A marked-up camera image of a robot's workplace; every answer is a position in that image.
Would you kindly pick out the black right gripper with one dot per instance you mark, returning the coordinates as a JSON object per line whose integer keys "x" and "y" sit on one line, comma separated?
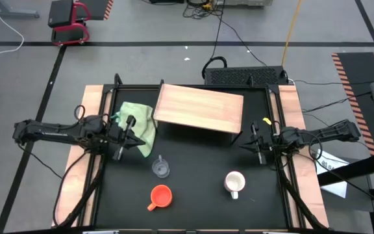
{"x": 266, "y": 141}

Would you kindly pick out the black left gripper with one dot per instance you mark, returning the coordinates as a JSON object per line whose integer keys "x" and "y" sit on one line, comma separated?
{"x": 119, "y": 133}

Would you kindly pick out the clear glass cup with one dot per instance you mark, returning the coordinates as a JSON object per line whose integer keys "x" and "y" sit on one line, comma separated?
{"x": 161, "y": 168}

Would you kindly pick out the white ceramic mug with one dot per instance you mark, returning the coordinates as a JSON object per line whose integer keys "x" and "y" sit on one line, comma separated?
{"x": 234, "y": 182}

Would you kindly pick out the orange plastic cup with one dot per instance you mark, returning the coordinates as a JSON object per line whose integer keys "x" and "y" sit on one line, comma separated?
{"x": 161, "y": 196}

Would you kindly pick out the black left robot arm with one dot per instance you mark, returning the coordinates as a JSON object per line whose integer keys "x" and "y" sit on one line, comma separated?
{"x": 50, "y": 131}

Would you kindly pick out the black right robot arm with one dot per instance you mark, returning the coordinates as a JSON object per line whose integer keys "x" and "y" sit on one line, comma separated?
{"x": 333, "y": 133}

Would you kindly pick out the light wooden shelf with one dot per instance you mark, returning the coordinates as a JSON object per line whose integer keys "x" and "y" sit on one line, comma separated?
{"x": 200, "y": 107}

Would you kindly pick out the light green cloth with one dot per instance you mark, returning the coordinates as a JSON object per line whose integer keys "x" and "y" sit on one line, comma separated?
{"x": 141, "y": 117}

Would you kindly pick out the yellow tag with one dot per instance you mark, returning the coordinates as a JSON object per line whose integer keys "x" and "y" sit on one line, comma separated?
{"x": 267, "y": 121}

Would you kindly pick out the light wooden table board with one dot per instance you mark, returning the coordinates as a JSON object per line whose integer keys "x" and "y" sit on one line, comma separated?
{"x": 76, "y": 182}
{"x": 291, "y": 104}

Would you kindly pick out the black perforated computer case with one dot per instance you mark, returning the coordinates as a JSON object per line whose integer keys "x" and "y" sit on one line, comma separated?
{"x": 242, "y": 76}

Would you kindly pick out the white paper sheet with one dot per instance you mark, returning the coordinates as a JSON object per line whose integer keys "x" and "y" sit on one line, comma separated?
{"x": 334, "y": 188}

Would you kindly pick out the black metal beam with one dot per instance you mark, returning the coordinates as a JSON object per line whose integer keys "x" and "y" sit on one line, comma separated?
{"x": 352, "y": 170}

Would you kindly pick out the large black hazard-striped mat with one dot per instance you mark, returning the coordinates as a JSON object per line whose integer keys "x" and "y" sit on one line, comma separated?
{"x": 359, "y": 71}

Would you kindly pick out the red black stool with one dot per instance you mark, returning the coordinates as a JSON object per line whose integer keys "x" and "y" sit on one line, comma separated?
{"x": 68, "y": 22}

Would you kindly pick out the small black hazard-striped panel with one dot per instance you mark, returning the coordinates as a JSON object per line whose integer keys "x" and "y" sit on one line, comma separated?
{"x": 97, "y": 8}

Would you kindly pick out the grey metal stand foot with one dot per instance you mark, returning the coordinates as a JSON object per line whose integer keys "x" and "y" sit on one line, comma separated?
{"x": 11, "y": 13}

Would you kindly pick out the black aluminium table frame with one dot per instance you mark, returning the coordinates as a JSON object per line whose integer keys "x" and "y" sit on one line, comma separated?
{"x": 258, "y": 86}

